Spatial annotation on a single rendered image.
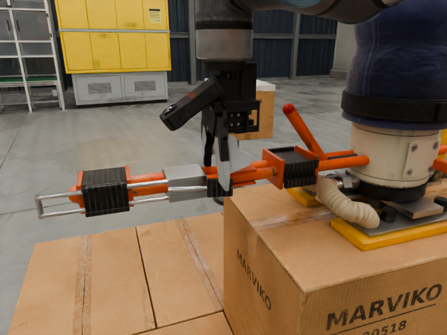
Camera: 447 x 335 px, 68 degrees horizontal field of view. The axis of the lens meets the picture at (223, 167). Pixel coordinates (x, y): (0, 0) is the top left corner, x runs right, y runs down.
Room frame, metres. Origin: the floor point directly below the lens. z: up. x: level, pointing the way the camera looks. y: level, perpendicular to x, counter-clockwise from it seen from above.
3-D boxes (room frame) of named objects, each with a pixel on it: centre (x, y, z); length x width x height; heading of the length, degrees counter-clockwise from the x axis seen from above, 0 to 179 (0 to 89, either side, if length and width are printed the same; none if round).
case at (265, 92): (2.72, -0.11, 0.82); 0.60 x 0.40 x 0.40; 15
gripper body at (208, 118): (0.57, -0.01, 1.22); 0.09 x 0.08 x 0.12; 109
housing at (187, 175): (0.56, 0.07, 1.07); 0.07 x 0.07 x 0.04; 19
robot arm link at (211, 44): (0.57, 0.00, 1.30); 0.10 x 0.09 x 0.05; 19
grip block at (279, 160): (0.63, -0.13, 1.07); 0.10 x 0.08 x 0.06; 19
